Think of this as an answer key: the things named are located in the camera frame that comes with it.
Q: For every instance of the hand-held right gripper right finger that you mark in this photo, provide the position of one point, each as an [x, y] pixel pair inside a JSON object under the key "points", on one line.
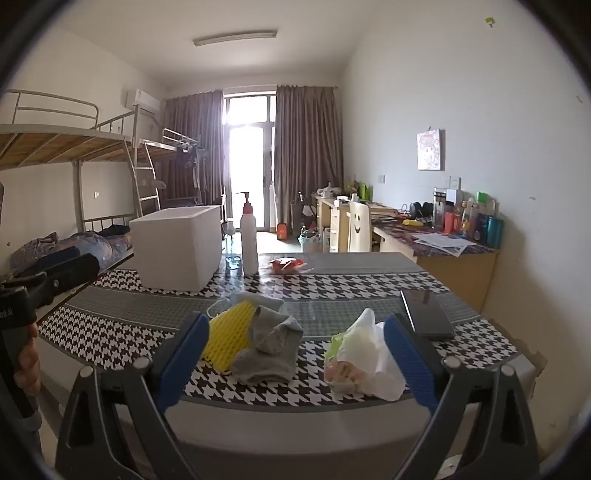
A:
{"points": [[411, 360]]}

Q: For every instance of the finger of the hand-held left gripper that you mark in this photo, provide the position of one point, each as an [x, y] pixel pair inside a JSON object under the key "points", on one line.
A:
{"points": [[78, 267]]}

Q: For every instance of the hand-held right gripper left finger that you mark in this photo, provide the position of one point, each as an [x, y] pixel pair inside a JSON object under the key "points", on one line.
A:
{"points": [[184, 360]]}

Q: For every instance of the green and white plastic bag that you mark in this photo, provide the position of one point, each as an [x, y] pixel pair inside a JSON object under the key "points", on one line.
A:
{"points": [[369, 350]]}

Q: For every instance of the yellow foam net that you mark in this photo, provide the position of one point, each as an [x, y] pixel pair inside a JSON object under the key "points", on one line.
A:
{"points": [[226, 337]]}

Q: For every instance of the grey sock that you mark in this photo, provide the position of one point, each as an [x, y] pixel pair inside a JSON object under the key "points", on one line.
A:
{"points": [[265, 360]]}

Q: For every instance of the white foam box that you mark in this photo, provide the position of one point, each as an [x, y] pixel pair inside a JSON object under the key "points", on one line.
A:
{"points": [[175, 249]]}

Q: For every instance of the person's left hand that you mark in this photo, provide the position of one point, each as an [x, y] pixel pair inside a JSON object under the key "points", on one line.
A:
{"points": [[28, 364]]}

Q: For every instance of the blue patterned duvet bundle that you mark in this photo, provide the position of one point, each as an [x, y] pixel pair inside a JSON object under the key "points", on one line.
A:
{"points": [[92, 244]]}

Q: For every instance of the black smartphone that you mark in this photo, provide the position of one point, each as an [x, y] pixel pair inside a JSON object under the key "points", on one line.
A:
{"points": [[427, 314]]}

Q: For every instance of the houndstooth tablecloth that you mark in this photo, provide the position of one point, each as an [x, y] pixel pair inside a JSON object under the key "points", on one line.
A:
{"points": [[138, 318]]}

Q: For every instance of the wooden desk patterned cover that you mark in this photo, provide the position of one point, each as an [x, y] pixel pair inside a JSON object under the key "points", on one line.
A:
{"points": [[461, 277]]}

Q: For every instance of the blue spray bottle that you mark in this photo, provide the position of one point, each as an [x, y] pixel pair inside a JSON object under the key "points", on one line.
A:
{"points": [[233, 263]]}

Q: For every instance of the metal bunk ladder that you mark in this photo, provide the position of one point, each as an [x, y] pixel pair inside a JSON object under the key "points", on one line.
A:
{"points": [[154, 183]]}

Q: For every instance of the printed papers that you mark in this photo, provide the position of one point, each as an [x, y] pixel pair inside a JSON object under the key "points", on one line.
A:
{"points": [[441, 242]]}

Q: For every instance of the metal bunk bed wooden slats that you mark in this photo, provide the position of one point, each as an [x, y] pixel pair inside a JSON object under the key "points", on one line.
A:
{"points": [[69, 138]]}

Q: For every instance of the white pump bottle red top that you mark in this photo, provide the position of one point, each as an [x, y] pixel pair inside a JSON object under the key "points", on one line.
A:
{"points": [[249, 244]]}

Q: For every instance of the yellow object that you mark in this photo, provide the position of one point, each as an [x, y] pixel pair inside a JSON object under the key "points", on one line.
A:
{"points": [[412, 222]]}

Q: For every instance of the red snack packet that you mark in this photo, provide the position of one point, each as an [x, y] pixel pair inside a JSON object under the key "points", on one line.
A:
{"points": [[286, 266]]}

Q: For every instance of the orange carton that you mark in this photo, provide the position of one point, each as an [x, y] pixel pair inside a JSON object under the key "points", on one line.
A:
{"points": [[450, 222]]}

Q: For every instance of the wooden chair smiley face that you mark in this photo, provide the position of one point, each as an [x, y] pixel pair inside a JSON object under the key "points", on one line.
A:
{"points": [[359, 226]]}

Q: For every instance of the metal bunk bed blue quilt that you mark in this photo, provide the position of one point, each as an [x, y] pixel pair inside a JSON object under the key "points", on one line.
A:
{"points": [[166, 152]]}

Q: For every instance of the black headphones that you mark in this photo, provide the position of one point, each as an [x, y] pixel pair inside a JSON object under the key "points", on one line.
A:
{"points": [[422, 210]]}

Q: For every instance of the light wooden desk with drawers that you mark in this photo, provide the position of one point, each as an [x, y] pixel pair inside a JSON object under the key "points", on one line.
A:
{"points": [[339, 226]]}

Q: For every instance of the teal bottle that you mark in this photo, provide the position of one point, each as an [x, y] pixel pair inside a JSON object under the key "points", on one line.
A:
{"points": [[494, 231]]}

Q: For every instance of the dark hanging clothes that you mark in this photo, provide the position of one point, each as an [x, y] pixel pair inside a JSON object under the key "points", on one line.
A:
{"points": [[187, 159]]}

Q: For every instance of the white bucket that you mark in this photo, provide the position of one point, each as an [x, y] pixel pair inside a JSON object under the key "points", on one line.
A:
{"points": [[310, 242]]}

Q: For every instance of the clear water bottle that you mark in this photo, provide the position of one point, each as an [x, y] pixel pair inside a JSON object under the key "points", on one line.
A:
{"points": [[439, 207]]}

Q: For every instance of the orange bag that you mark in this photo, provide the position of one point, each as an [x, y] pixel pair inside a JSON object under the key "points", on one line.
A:
{"points": [[282, 231]]}

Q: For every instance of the brown curtain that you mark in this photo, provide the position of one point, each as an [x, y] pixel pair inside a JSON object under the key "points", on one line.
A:
{"points": [[304, 152], [194, 138]]}

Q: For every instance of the green capped bottle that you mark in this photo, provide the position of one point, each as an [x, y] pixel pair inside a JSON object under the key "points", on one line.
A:
{"points": [[485, 203]]}

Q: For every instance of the white air conditioner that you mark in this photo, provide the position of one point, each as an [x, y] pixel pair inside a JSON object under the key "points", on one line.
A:
{"points": [[143, 99]]}

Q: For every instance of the brown tote bag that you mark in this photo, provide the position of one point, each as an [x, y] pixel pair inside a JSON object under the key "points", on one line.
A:
{"points": [[298, 210]]}

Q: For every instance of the glass balcony door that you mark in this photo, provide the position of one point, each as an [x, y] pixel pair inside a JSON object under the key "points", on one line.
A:
{"points": [[249, 161]]}

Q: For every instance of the ceiling tube light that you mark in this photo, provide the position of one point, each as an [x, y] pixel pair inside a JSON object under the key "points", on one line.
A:
{"points": [[235, 38]]}

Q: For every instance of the pink wall poster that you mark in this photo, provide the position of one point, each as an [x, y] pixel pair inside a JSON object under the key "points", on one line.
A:
{"points": [[431, 150]]}

